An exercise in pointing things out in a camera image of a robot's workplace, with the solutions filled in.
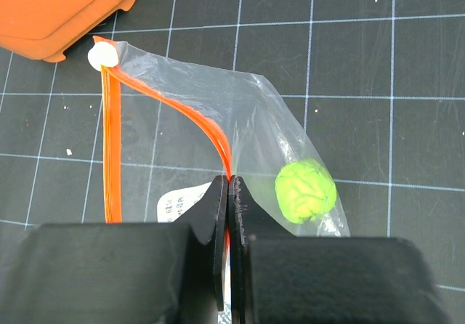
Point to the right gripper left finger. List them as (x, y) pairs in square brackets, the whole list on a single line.
[(170, 272)]

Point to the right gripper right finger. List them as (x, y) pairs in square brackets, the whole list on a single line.
[(277, 277)]

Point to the light green round fruit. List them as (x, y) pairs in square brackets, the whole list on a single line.
[(305, 191)]

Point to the clear zip bag red zipper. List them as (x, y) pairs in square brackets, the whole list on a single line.
[(171, 127)]

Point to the orange plastic basket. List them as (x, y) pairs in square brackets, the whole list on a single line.
[(44, 29)]

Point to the black grid mat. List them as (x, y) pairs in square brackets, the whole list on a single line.
[(377, 84)]

